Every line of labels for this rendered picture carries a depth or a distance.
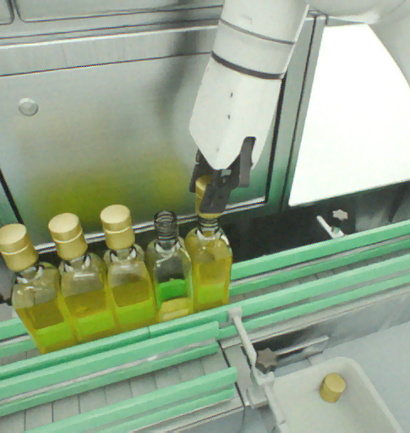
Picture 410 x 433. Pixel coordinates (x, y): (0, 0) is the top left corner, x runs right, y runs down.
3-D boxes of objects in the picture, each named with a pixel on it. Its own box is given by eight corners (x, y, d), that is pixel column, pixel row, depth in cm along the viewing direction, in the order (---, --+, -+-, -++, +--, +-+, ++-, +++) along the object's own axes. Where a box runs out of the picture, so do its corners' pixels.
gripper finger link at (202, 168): (194, 134, 45) (183, 179, 49) (202, 146, 43) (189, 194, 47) (217, 135, 47) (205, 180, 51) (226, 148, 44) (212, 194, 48)
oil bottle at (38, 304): (86, 338, 62) (51, 251, 48) (90, 369, 58) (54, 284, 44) (51, 348, 61) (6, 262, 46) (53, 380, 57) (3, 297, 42)
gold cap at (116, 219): (132, 227, 47) (128, 200, 45) (137, 247, 45) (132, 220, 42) (104, 233, 47) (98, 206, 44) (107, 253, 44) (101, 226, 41)
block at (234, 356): (240, 363, 66) (243, 342, 61) (262, 416, 59) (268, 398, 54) (221, 369, 65) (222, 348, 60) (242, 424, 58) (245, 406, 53)
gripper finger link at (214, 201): (211, 161, 41) (197, 210, 45) (221, 178, 38) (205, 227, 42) (237, 163, 42) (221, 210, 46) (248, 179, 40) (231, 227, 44)
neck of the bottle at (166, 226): (175, 234, 50) (173, 206, 47) (181, 249, 48) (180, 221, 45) (154, 238, 49) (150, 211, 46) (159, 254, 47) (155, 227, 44)
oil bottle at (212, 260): (216, 303, 67) (221, 215, 53) (227, 329, 63) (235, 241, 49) (187, 311, 66) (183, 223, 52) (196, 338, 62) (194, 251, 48)
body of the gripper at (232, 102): (199, 29, 38) (177, 128, 44) (237, 62, 31) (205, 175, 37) (262, 41, 41) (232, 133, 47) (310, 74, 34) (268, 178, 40)
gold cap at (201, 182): (217, 198, 49) (218, 171, 46) (227, 215, 47) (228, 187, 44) (192, 204, 48) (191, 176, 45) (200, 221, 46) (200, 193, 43)
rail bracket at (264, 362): (238, 333, 62) (244, 287, 54) (284, 437, 50) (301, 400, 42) (221, 338, 62) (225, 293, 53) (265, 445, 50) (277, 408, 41)
